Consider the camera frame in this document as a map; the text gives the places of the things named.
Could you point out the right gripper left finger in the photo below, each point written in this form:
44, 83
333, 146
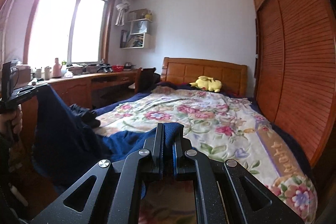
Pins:
109, 192

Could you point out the black gadget on desk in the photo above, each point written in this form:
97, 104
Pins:
104, 68

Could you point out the white cup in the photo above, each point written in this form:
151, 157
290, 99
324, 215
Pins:
38, 73

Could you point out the wooden bed headboard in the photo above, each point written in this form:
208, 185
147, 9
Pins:
184, 70

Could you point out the white wall shelf unit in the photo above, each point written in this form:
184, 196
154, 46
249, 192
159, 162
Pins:
135, 33

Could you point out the tied white curtain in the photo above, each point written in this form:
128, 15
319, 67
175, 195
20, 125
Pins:
122, 9

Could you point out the wooden desk chair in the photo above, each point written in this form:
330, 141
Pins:
144, 80

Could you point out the white mug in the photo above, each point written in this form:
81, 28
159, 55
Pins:
47, 72

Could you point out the folded black clothes pile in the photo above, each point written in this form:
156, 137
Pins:
87, 116

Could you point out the pink thermos jug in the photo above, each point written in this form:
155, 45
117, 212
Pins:
57, 69

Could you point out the window with wooden frame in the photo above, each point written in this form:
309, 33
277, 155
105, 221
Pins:
74, 31

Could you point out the navy blue blazer jacket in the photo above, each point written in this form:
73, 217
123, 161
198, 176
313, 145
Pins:
65, 148

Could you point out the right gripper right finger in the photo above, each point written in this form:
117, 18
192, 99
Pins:
225, 192

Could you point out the wooden louvered wardrobe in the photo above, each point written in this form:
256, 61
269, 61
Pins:
295, 87

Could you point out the cardboard box on desk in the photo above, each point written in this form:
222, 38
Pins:
24, 73

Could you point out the person's left hand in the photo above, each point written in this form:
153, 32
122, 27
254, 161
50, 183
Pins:
11, 121

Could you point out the floral quilt bedspread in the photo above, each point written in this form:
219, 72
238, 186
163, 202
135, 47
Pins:
222, 128

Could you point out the red basket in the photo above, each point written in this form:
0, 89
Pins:
117, 68

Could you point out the long wooden desk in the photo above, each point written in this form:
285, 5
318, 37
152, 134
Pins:
89, 91

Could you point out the yellow Pikachu plush toy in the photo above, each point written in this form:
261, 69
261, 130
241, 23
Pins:
207, 84

